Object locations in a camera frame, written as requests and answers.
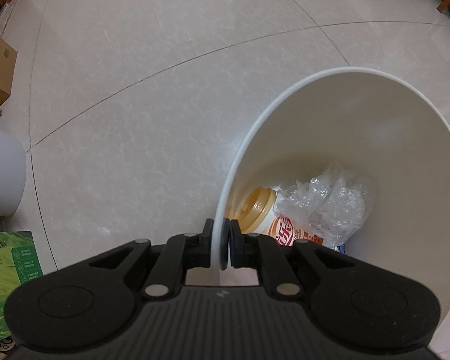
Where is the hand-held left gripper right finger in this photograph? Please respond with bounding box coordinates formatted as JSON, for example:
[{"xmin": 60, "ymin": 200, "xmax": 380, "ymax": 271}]
[{"xmin": 229, "ymin": 219, "xmax": 352, "ymax": 301}]

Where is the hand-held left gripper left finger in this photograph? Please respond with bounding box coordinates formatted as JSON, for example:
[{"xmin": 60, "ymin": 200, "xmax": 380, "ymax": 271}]
[{"xmin": 88, "ymin": 218, "xmax": 215, "ymax": 301}]

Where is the milk tea paper cup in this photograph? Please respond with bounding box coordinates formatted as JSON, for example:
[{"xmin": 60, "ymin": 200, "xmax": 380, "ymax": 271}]
[{"xmin": 230, "ymin": 186, "xmax": 323, "ymax": 249}]

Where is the clear plastic wrap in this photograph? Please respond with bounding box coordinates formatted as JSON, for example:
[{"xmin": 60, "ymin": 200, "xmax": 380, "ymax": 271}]
[{"xmin": 275, "ymin": 161, "xmax": 376, "ymax": 248}]

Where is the white plastic trash bin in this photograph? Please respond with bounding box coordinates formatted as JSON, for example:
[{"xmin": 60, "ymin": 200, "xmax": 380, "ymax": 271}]
[{"xmin": 209, "ymin": 67, "xmax": 450, "ymax": 349}]

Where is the green milk case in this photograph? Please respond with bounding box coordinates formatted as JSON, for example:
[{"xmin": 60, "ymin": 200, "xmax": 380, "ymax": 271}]
[{"xmin": 0, "ymin": 230, "xmax": 44, "ymax": 347}]

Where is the white plastic bucket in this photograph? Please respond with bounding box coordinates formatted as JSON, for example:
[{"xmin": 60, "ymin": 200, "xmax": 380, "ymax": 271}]
[{"xmin": 0, "ymin": 124, "xmax": 27, "ymax": 218}]

